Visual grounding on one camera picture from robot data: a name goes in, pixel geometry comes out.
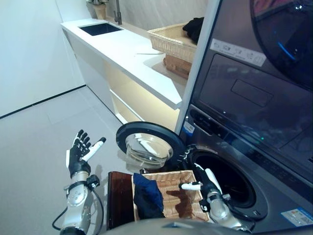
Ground robot left hand black white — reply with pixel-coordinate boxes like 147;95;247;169
65;129;107;179

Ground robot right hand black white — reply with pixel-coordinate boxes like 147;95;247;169
179;163;223;197

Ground navy blue garment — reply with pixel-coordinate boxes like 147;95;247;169
133;173;164;212

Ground round glass washing machine door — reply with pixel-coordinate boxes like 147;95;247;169
116;121;188;172

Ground brown wicker laundry basket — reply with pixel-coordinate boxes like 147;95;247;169
132;169;210;222

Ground dark brown tray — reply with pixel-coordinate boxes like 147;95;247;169
107;171;137;231

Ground blue barcode sticker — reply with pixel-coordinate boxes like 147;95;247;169
183;121;196;135

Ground robot grey torso and legs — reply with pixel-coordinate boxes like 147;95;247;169
105;218;245;235

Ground black garment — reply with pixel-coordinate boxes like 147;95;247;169
134;187;167;220

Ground blue white energy label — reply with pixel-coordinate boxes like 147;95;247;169
281;207;313;227

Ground white counter cabinet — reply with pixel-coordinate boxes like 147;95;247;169
60;19;183;126

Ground small brown wicker basket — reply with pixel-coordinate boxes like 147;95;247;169
163;54;193;79

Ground white pictogram sticker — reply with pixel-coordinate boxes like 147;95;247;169
210;38;267;67

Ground black inset sink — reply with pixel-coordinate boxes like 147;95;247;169
78;22;125;37

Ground light wicker basket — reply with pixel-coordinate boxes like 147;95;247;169
147;22;205;58

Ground dark tall faucet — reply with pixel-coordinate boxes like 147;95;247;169
113;0;123;25

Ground black cloth in light basket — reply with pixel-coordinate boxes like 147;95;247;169
182;17;205;45

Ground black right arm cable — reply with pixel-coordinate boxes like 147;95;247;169
224;194;259;222

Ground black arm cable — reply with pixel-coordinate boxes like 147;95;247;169
224;194;259;222
51;187;105;235

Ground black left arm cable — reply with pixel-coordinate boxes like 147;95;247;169
51;187;105;235

